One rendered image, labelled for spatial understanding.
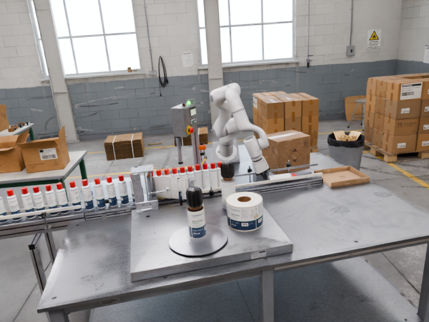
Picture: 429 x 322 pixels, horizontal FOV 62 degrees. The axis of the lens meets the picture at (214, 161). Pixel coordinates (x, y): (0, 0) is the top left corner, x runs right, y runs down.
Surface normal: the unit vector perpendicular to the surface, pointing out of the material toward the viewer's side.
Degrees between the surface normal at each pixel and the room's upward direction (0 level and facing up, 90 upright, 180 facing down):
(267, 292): 90
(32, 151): 92
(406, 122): 87
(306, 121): 89
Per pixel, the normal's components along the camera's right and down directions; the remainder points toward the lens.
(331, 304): -0.06, -0.93
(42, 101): 0.07, 0.32
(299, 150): 0.39, 0.27
